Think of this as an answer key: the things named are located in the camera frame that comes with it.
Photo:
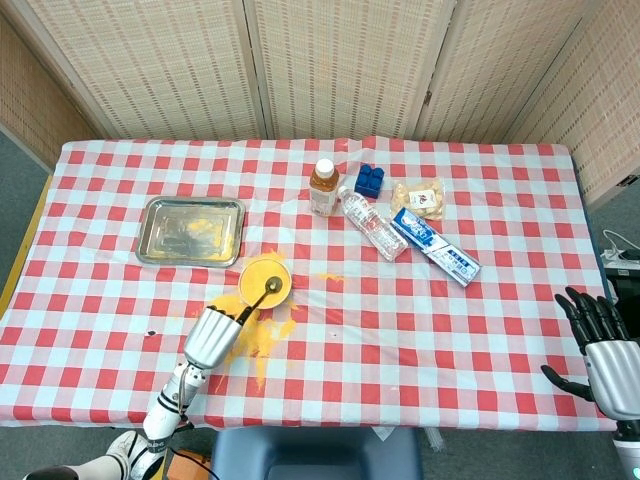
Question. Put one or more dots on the silver metal tray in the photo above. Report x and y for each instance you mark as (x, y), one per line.
(170, 225)

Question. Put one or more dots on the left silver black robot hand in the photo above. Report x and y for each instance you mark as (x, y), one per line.
(210, 337)

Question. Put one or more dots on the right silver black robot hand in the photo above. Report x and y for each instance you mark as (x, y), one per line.
(617, 375)

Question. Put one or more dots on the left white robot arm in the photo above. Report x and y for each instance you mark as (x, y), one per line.
(165, 415)

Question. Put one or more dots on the clear plastic water bottle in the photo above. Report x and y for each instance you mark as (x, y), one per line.
(372, 225)

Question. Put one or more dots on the off-white bowl of yellow powder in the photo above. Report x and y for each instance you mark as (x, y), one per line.
(255, 285)

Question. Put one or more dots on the blue toy building block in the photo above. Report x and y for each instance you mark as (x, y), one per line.
(369, 182)

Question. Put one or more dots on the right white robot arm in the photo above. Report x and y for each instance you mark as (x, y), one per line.
(629, 450)

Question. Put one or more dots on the black device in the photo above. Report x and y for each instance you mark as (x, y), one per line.
(622, 285)

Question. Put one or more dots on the spilled yellow powder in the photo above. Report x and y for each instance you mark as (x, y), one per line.
(260, 335)

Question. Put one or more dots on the dark blue chair seat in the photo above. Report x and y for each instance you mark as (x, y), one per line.
(315, 455)

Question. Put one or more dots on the amber tea bottle white cap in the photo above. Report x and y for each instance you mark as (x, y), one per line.
(323, 195)

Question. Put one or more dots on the beige bamboo folding screen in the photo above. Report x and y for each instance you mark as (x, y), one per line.
(150, 65)

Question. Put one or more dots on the clear snack packet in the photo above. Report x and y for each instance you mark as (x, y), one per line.
(419, 200)

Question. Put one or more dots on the blue white toothpaste box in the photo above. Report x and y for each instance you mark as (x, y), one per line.
(435, 247)

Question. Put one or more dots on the red white checkered tablecloth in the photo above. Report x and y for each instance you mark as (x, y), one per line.
(400, 340)

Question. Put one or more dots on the orange box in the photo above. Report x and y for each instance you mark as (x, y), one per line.
(192, 462)

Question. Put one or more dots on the black metal spoon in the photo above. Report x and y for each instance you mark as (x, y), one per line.
(273, 285)

